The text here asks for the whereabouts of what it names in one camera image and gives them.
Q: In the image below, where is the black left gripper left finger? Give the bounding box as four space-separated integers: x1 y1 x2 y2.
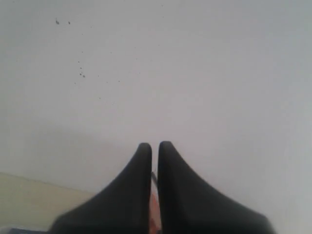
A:
50 143 152 234

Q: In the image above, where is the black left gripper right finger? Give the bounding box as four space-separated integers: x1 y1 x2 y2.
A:
157 141 275 234

